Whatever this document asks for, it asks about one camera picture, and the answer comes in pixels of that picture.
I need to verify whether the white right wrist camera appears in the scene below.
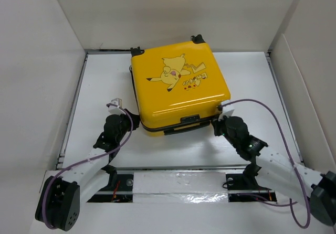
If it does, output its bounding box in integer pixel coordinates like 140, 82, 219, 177
218, 100, 235, 121

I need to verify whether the aluminium mounting rail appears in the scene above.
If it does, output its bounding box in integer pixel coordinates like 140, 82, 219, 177
86, 166, 305, 196

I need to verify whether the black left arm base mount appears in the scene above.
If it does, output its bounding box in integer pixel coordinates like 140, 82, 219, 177
88, 165, 134, 203

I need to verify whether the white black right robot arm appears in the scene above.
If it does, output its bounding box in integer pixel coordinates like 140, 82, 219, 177
211, 116, 335, 226

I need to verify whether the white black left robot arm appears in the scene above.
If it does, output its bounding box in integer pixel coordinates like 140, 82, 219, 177
35, 108, 140, 231

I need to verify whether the yellow hard-shell suitcase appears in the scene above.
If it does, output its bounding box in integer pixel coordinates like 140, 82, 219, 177
130, 34, 231, 136

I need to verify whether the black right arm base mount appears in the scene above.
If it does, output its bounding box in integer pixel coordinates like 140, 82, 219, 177
222, 171, 277, 203

